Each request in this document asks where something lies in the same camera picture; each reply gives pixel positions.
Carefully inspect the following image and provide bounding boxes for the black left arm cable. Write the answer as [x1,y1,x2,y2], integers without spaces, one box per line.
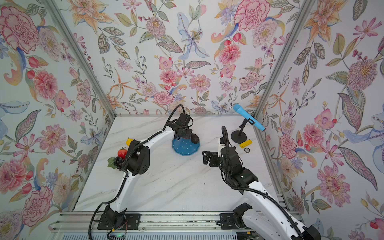
[88,104,186,240]

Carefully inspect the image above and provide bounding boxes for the aluminium corner post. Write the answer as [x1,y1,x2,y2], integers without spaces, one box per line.
[42,0,117,121]
[253,0,313,119]

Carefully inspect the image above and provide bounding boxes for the dark purple toy grape bunch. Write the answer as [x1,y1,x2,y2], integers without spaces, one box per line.
[108,157,124,171]

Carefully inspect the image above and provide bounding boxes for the blue toy microphone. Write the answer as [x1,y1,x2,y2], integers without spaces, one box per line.
[233,104,265,131]

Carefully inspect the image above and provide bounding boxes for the black microphone stand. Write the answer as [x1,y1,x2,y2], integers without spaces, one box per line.
[231,119,255,144]

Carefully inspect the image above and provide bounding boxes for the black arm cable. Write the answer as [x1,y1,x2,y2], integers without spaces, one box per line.
[88,104,186,240]
[220,125,304,239]

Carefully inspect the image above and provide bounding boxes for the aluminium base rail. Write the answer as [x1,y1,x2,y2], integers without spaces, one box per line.
[47,211,301,240]

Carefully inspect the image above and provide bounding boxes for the aluminium corner post right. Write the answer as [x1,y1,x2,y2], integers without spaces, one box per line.
[253,0,313,119]

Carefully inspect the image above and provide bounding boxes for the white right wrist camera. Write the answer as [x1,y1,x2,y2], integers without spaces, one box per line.
[218,137,226,158]

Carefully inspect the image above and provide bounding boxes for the blue polka dot plate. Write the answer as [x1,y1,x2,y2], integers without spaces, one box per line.
[172,138,200,156]

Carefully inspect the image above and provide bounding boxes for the dark brown toy avocado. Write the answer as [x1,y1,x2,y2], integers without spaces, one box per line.
[191,134,200,144]

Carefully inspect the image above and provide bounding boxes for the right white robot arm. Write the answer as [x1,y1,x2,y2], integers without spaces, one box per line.
[202,147,321,240]

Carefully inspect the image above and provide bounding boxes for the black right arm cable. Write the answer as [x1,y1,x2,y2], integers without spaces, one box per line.
[220,125,304,239]

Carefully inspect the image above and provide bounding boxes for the yellow toy block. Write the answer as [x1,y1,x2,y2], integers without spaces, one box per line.
[239,140,253,149]

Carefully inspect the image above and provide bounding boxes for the aluminium corner post left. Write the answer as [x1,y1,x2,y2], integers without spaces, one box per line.
[42,0,117,121]

